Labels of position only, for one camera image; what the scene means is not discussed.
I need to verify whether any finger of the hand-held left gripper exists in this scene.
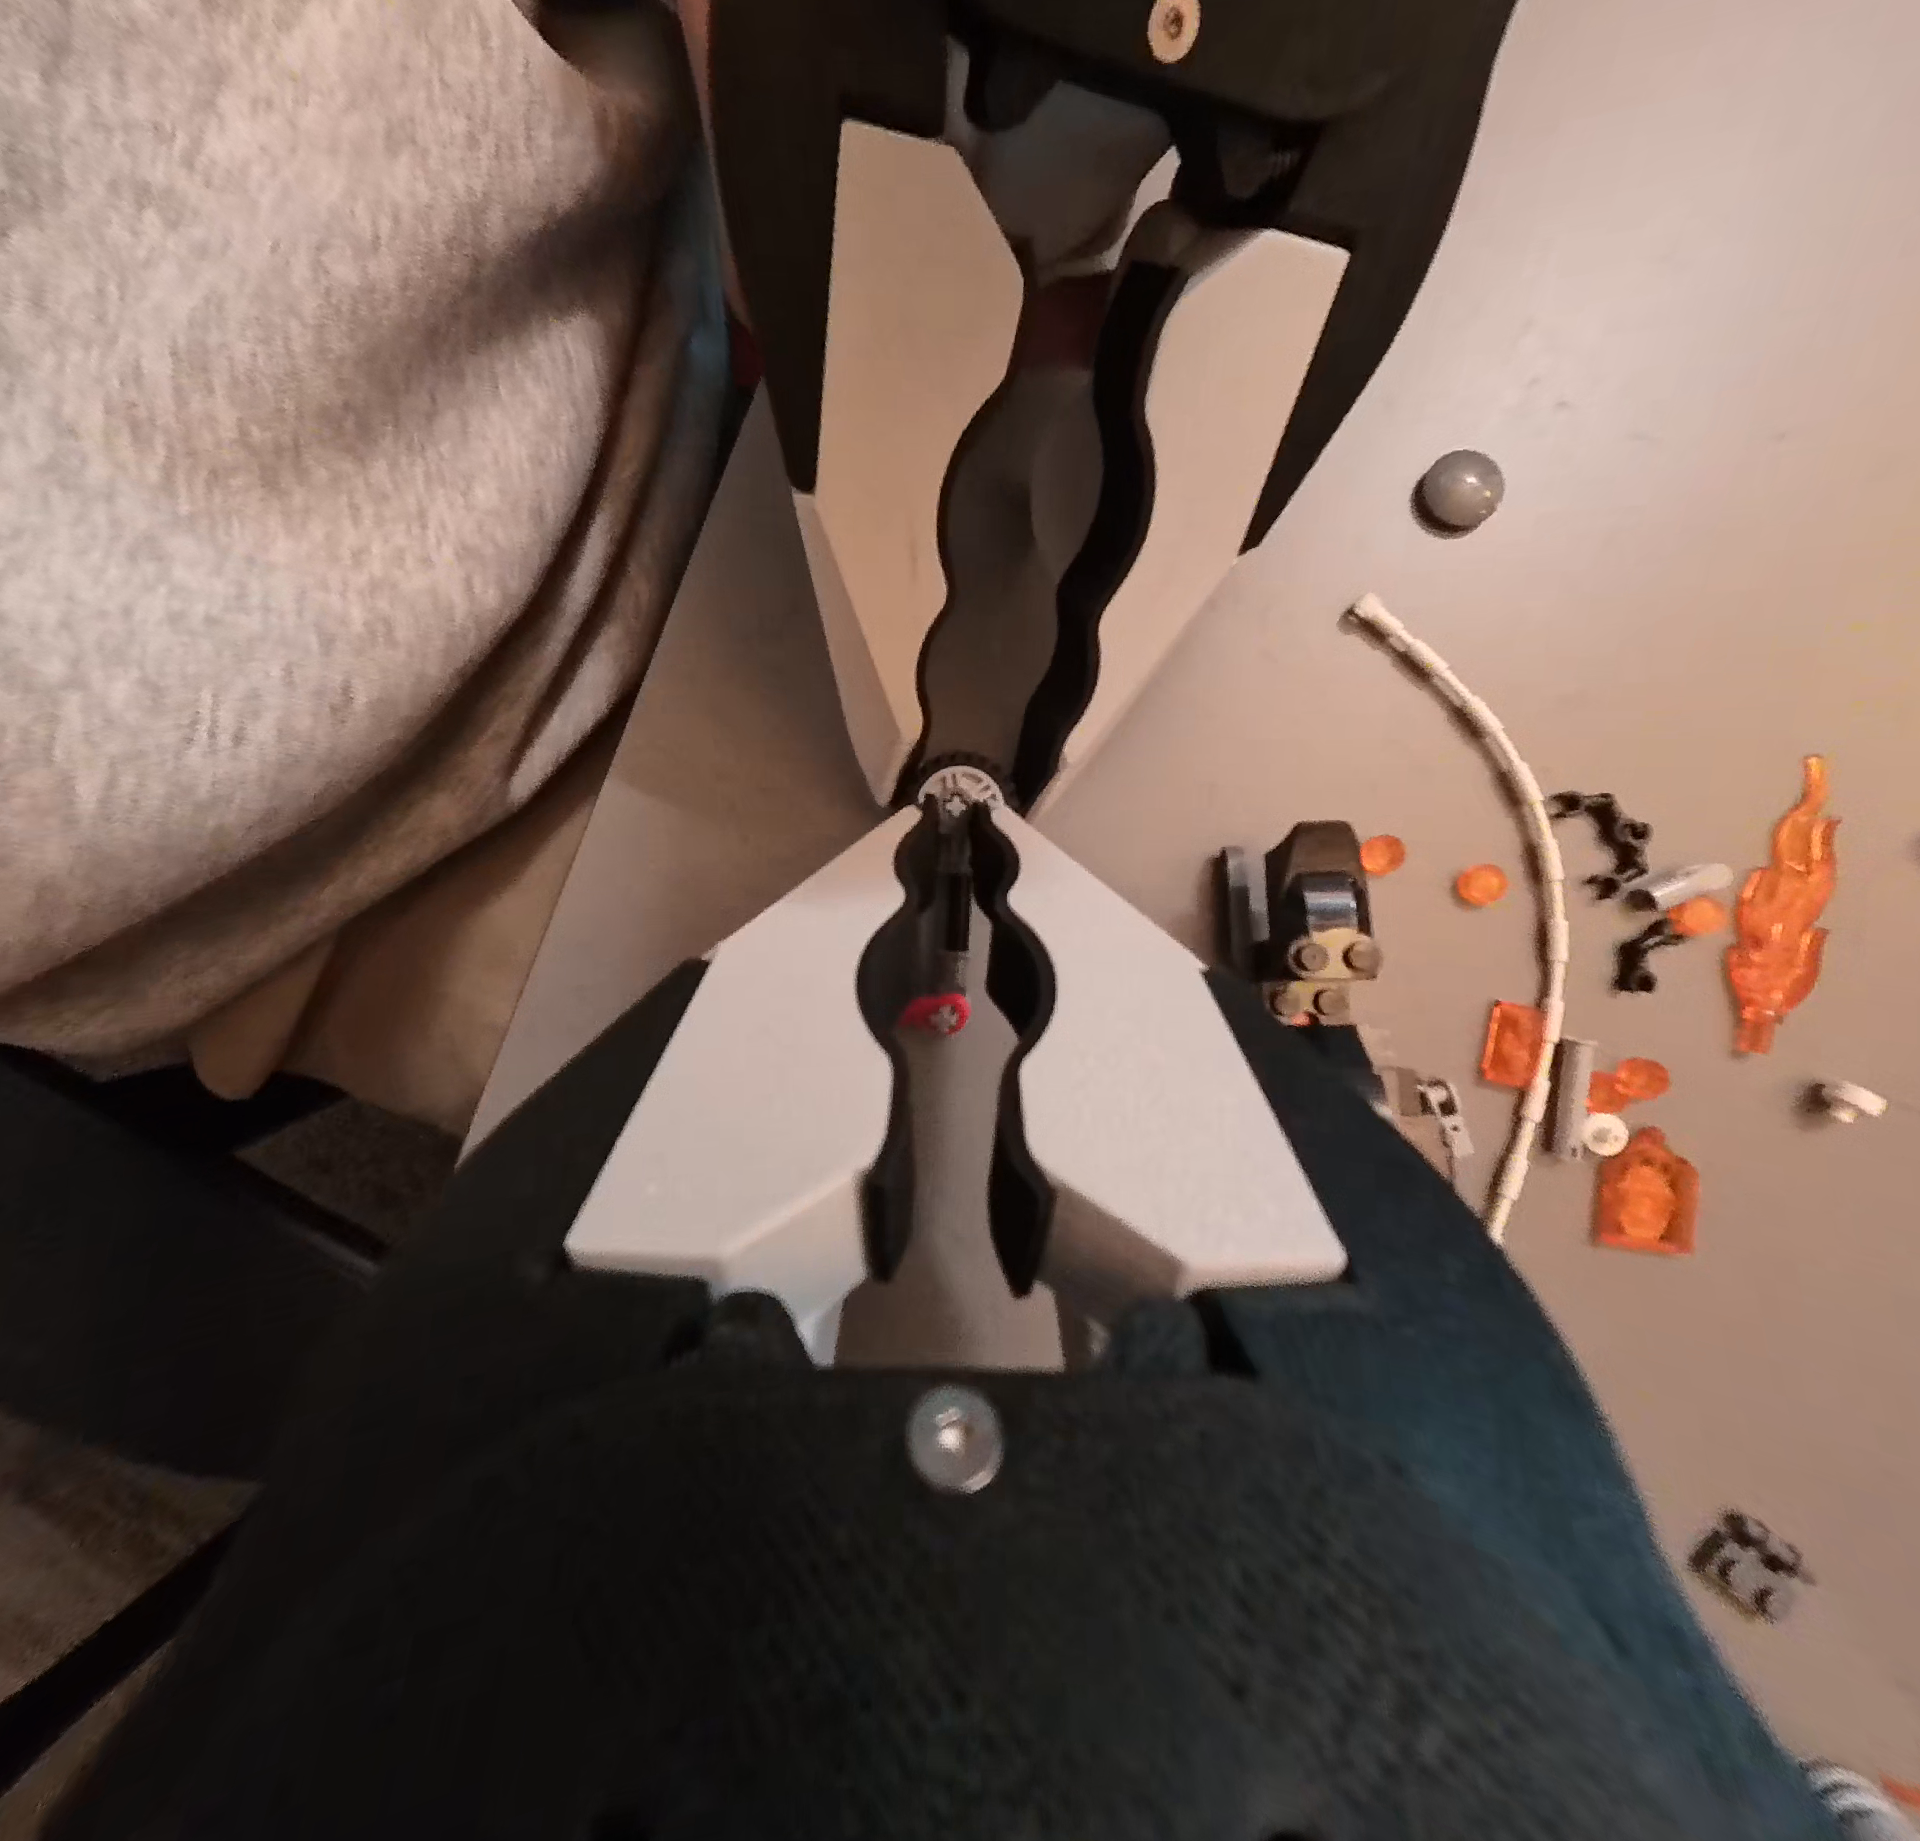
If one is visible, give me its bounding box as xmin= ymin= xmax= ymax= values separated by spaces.
xmin=808 ymin=117 xmax=1084 ymax=808
xmin=1018 ymin=204 xmax=1354 ymax=805

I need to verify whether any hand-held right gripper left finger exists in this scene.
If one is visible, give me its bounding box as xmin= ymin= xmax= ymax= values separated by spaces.
xmin=562 ymin=802 xmax=943 ymax=1370

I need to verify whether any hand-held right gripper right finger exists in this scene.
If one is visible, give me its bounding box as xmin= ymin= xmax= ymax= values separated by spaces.
xmin=974 ymin=802 xmax=1348 ymax=1370

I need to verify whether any grey lego dome piece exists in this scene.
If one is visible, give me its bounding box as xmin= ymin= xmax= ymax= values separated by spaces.
xmin=1410 ymin=446 xmax=1505 ymax=536

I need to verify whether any black red lego motorcycle body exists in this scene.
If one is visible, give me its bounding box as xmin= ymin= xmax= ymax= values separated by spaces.
xmin=1219 ymin=818 xmax=1391 ymax=1027

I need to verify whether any orange printed lego tile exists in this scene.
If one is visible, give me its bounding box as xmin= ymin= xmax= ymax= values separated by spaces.
xmin=1593 ymin=1127 xmax=1701 ymax=1255

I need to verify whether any large orange lego flame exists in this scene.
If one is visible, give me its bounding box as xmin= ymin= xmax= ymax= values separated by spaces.
xmin=1723 ymin=755 xmax=1833 ymax=1061

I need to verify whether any dark grey lego plate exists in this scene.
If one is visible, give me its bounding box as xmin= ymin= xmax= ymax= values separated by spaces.
xmin=1690 ymin=1510 xmax=1809 ymax=1621

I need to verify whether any light grey lego bracket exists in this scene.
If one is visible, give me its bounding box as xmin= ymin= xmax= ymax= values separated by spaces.
xmin=1369 ymin=1067 xmax=1472 ymax=1172

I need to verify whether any white flexible lego hose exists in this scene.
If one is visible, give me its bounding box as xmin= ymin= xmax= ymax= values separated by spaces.
xmin=1343 ymin=591 xmax=1568 ymax=1230

